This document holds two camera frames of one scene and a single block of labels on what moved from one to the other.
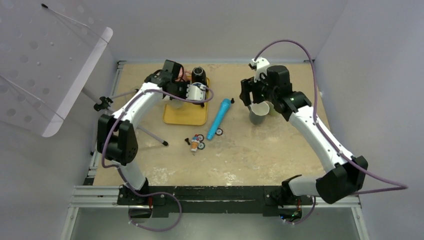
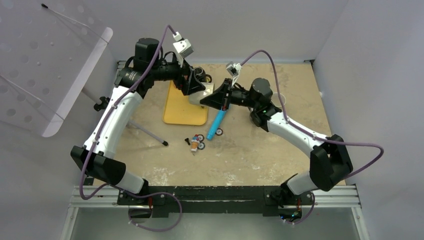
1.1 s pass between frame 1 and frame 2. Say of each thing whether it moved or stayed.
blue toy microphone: stayed
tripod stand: stayed
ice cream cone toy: stayed
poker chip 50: stayed
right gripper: moved
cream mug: moved
